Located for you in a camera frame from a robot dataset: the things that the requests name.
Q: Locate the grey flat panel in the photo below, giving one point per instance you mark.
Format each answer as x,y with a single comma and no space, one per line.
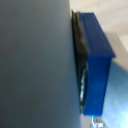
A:
36,66

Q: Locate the bright blue rectangular vase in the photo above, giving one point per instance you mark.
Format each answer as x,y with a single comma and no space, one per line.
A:
97,63

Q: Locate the small white object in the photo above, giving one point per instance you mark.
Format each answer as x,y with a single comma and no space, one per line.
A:
97,122

